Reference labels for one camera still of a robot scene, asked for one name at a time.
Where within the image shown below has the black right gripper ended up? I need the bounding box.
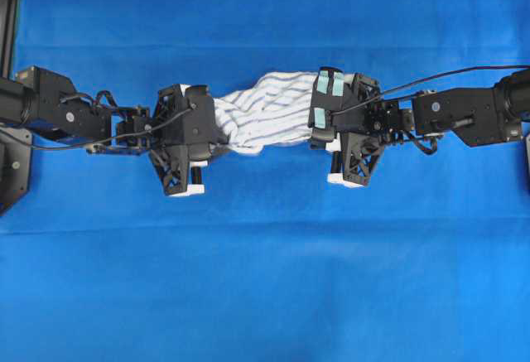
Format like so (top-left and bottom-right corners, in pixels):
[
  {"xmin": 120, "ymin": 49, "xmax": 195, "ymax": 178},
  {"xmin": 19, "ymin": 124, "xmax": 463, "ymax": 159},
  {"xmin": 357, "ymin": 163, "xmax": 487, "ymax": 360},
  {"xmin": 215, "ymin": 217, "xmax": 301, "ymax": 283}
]
[{"xmin": 319, "ymin": 66, "xmax": 414, "ymax": 188}]

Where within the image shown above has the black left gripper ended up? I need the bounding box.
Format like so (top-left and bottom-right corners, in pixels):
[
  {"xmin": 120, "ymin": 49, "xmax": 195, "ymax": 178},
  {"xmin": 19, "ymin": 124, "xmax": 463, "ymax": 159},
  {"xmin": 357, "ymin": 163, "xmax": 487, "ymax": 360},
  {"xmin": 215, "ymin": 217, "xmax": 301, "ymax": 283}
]
[{"xmin": 115, "ymin": 84, "xmax": 210, "ymax": 196}]

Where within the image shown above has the white blue-striped towel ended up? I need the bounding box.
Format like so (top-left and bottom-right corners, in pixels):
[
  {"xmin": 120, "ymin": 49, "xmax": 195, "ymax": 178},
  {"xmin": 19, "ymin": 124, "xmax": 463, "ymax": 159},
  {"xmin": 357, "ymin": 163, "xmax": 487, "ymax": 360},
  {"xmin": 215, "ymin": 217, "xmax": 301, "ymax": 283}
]
[{"xmin": 214, "ymin": 72, "xmax": 330, "ymax": 155}]

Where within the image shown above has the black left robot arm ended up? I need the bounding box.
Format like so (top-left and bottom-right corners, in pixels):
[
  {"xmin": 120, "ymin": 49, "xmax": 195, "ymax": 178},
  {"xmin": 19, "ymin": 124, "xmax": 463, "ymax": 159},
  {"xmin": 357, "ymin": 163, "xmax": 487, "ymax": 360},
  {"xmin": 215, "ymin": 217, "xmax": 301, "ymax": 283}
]
[{"xmin": 1, "ymin": 66, "xmax": 214, "ymax": 197}]

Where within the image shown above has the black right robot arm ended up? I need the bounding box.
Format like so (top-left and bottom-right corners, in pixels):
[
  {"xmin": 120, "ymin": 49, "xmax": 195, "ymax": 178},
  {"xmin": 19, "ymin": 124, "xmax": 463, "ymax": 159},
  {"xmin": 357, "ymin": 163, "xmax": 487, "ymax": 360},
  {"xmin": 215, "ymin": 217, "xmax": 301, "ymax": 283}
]
[{"xmin": 308, "ymin": 65, "xmax": 529, "ymax": 187}]

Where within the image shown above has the blue table cloth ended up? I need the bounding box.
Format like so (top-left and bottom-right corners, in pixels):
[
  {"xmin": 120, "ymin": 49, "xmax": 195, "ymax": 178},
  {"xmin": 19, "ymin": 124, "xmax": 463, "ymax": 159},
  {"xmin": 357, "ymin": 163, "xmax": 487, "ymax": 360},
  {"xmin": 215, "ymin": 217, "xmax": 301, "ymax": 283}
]
[{"xmin": 1, "ymin": 0, "xmax": 529, "ymax": 361}]

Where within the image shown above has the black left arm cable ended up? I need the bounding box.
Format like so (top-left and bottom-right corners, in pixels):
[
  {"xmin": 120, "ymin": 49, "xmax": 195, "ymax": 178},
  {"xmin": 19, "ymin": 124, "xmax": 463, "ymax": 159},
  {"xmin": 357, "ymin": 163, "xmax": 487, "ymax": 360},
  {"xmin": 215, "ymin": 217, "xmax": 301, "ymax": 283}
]
[{"xmin": 0, "ymin": 104, "xmax": 195, "ymax": 152}]

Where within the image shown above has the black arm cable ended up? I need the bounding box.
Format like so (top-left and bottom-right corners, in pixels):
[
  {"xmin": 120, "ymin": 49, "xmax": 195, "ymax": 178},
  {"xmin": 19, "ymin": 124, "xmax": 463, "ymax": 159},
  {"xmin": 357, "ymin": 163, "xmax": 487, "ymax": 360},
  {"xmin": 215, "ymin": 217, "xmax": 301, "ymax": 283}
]
[
  {"xmin": 330, "ymin": 65, "xmax": 530, "ymax": 115},
  {"xmin": 0, "ymin": 104, "xmax": 195, "ymax": 152}
]

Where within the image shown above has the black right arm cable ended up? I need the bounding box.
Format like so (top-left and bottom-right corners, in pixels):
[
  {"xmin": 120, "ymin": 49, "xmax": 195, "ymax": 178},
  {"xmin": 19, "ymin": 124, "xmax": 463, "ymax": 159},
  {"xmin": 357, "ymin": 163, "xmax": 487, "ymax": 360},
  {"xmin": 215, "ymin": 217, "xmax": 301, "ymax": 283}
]
[{"xmin": 330, "ymin": 65, "xmax": 530, "ymax": 115}]

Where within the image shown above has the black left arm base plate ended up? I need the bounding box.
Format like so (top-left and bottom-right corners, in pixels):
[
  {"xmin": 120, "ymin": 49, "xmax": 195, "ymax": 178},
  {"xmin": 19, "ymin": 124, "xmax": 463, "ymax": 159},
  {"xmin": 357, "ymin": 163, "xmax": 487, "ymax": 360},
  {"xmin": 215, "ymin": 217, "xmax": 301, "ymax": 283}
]
[{"xmin": 1, "ymin": 128, "xmax": 32, "ymax": 215}]

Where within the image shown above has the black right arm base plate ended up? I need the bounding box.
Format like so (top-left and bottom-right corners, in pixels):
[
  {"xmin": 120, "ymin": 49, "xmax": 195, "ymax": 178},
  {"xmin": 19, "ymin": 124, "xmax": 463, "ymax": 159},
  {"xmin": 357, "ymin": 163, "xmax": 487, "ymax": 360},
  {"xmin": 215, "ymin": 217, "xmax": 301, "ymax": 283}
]
[{"xmin": 523, "ymin": 132, "xmax": 530, "ymax": 193}]

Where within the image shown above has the black frame post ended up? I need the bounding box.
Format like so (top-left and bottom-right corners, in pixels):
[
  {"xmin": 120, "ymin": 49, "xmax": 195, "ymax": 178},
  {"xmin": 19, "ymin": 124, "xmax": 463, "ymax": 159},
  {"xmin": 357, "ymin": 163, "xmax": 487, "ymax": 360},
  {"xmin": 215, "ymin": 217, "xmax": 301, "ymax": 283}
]
[{"xmin": 1, "ymin": 0, "xmax": 20, "ymax": 78}]

